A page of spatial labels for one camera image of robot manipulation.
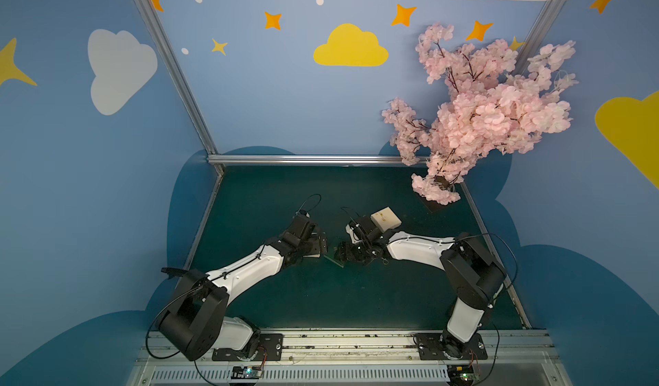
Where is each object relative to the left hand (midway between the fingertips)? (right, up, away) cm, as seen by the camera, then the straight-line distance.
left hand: (322, 240), depth 88 cm
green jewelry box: (+3, -6, +2) cm, 7 cm away
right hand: (+8, -5, +3) cm, 10 cm away
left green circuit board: (-21, -34, -18) cm, 43 cm away
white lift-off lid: (-3, -3, -8) cm, 9 cm away
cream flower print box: (+25, +6, +13) cm, 29 cm away
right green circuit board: (+40, -35, -17) cm, 55 cm away
